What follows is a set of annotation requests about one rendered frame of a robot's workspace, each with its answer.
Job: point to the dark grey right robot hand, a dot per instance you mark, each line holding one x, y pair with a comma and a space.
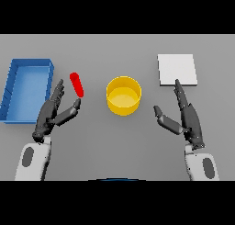
190, 121

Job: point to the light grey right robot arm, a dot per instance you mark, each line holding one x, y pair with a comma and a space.
201, 165

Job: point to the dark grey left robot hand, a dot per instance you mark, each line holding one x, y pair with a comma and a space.
46, 114

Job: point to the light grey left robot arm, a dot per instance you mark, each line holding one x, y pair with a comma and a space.
33, 161

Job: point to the blue tray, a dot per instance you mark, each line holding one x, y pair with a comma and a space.
27, 90

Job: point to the red beaker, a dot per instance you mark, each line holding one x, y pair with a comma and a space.
76, 84

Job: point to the yellow bowl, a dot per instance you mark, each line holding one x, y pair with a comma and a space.
123, 96

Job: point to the pale square measuring scale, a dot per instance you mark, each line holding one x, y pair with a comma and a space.
177, 69

